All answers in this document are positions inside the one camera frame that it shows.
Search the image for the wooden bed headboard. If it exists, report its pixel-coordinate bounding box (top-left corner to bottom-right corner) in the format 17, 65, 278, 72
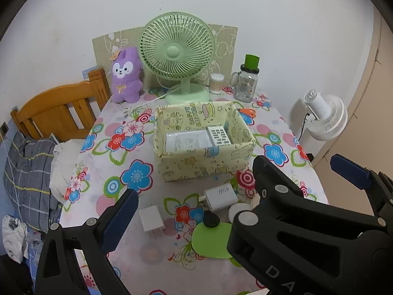
10, 68, 112, 141

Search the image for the white standing fan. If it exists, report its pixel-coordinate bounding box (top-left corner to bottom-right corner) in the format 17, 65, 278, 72
299, 89, 349, 158

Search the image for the glass mug with green lid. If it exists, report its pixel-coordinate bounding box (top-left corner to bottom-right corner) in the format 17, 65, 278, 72
230, 54, 261, 103

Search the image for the beige door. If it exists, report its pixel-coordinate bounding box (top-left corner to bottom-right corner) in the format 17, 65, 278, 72
312, 6, 393, 211

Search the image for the white round case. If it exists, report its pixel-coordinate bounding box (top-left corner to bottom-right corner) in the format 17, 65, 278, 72
228, 203, 251, 222

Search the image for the white crumpled cloth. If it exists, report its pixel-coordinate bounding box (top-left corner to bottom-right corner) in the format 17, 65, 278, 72
2, 215, 29, 264

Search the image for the large white charger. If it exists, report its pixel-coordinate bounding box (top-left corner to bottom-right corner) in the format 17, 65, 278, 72
199, 183, 239, 212

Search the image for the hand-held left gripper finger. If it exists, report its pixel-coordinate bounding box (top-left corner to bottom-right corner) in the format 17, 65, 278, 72
36, 187, 139, 295

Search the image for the floral tablecloth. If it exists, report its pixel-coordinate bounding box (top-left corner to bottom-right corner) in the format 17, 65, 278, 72
59, 85, 330, 295

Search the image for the yellow printed storage box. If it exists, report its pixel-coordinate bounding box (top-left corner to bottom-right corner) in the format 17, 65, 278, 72
154, 101, 256, 182

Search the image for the white fan cable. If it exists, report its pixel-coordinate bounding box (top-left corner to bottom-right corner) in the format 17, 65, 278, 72
125, 86, 182, 110

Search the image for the grey plaid pillow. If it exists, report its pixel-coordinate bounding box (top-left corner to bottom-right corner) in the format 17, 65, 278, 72
3, 130, 62, 233

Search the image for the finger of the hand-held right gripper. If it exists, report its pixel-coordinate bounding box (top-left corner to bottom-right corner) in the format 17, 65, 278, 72
252, 155, 311, 210
330, 154, 393, 222

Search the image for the green oval pad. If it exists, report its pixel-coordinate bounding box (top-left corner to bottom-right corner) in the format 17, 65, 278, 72
191, 221, 234, 260

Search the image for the blue paper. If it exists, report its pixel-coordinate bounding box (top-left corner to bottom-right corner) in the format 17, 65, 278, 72
82, 67, 105, 80

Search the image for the purple plush toy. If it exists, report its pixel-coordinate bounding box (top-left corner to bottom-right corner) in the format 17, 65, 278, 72
110, 47, 145, 103

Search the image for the clear plastic package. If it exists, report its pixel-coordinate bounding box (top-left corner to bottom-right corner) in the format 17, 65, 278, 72
166, 130, 213, 153

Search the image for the small black pebble-shaped object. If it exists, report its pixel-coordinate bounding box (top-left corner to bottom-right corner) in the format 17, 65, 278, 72
203, 211, 220, 228

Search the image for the small white charger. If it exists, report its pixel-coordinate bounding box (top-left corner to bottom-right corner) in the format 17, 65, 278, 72
139, 206, 167, 239

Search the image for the green desk fan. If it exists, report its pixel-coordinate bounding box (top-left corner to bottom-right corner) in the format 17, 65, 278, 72
139, 12, 216, 105

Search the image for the black fan cable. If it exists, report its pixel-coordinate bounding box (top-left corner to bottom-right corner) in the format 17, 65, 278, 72
299, 113, 308, 140

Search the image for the cotton swab jar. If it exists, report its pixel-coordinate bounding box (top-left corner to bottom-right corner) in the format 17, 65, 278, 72
209, 73, 226, 94

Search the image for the white remote control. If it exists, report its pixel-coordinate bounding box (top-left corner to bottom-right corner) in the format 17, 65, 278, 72
207, 125, 232, 146

